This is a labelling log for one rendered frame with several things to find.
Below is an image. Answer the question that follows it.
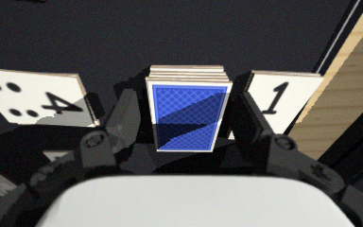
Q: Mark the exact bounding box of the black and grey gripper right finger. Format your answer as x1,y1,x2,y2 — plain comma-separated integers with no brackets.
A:
229,92,363,227

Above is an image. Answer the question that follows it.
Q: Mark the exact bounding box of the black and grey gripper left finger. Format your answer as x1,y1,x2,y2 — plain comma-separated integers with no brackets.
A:
0,88,141,227

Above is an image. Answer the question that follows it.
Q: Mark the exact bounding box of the black card cloth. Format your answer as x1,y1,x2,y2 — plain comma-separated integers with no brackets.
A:
0,0,353,185

